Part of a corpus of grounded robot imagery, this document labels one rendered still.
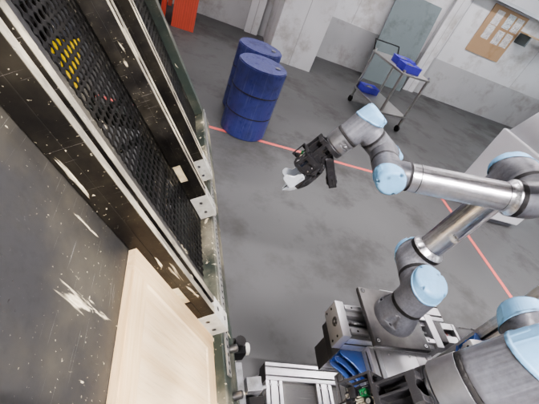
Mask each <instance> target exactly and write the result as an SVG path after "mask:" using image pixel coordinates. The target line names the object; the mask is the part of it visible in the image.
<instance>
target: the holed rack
mask: <svg viewBox="0 0 539 404"><path fill-rule="evenodd" d="M203 111H204V120H205V137H206V146H207V156H208V163H209V166H210V167H211V163H210V154H209V138H208V130H207V122H206V114H205V109H203ZM209 182H210V191H211V197H212V199H213V202H214V195H213V179H211V180H209ZM213 226H214V235H215V244H216V254H217V271H218V280H219V289H220V298H221V307H222V308H223V310H224V311H225V300H224V292H223V284H222V275H221V259H220V251H219V243H218V235H217V219H216V215H215V216H213ZM224 343H225V360H226V369H227V375H228V376H229V377H230V378H231V377H232V372H231V364H230V356H229V340H228V332H227V331H226V332H224Z"/></svg>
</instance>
